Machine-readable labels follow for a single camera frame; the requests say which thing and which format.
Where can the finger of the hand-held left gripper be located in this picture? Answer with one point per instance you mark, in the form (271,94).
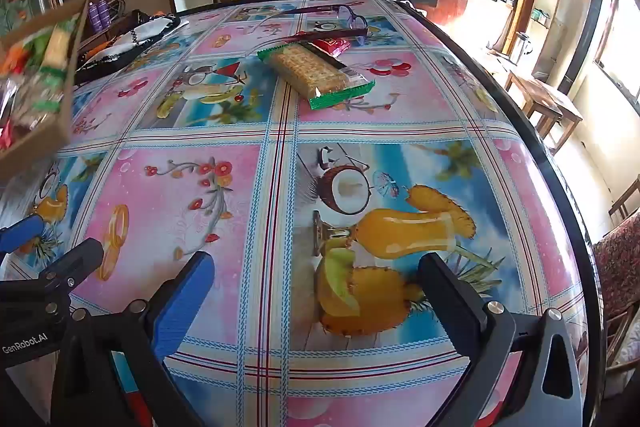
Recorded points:
(75,262)
(22,229)

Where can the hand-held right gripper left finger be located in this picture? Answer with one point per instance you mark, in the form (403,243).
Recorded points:
(182,302)

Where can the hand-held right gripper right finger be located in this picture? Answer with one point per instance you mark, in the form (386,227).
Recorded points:
(450,297)

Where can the brown cardboard box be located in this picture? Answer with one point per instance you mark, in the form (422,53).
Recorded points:
(62,117)

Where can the long cracker packet green ends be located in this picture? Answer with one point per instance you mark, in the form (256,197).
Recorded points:
(310,74)

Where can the printed fruit tablecloth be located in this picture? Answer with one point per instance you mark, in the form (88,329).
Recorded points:
(200,187)

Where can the red patterned cushion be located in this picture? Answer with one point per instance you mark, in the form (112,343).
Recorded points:
(617,267)

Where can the clear cracker packet green ends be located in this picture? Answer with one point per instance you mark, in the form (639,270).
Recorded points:
(56,52)

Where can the wooden stool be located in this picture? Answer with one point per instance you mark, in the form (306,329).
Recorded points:
(545,94)

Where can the purple spray bottle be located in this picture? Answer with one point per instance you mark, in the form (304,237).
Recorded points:
(94,17)
(105,14)

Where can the black white patterned cloth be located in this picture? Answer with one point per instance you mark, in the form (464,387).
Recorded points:
(140,34)

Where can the metal kettle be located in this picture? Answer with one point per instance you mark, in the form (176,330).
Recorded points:
(523,44)

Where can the small red snack packet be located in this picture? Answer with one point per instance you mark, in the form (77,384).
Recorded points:
(334,46)

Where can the tall black board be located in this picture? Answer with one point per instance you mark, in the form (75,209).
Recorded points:
(582,42)

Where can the window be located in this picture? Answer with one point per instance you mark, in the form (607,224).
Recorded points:
(620,42)

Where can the purple frame eyeglasses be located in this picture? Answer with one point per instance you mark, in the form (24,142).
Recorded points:
(354,21)

